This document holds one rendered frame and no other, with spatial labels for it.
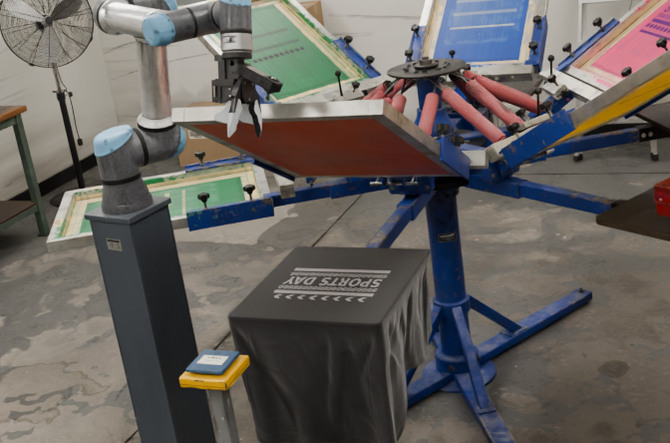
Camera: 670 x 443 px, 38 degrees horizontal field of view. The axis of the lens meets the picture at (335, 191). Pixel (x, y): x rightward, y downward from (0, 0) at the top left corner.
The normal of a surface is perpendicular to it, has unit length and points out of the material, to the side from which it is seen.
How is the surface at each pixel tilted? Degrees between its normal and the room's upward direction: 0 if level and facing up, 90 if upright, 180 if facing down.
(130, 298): 90
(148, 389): 90
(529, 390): 0
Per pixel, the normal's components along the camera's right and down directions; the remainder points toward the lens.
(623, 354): -0.14, -0.94
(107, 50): -0.36, 0.35
